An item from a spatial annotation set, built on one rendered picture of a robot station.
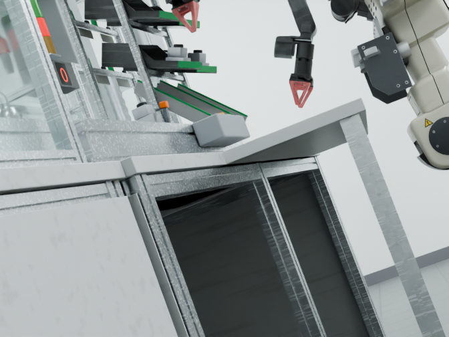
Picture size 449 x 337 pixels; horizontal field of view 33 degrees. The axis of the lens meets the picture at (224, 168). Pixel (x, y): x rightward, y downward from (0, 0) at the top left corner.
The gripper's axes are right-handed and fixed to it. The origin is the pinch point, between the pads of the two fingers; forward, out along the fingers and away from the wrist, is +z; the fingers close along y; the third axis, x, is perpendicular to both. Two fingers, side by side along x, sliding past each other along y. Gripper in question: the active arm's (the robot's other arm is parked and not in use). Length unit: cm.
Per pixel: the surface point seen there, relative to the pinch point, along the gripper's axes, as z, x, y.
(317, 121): 39, 29, 29
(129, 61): -4.4, -28.1, -17.8
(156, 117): 19.4, -16.0, 5.8
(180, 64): 3.3, -12.2, -16.3
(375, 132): 19, -9, -351
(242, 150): 39, 12, 32
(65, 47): -45, -89, -99
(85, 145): 33, -1, 76
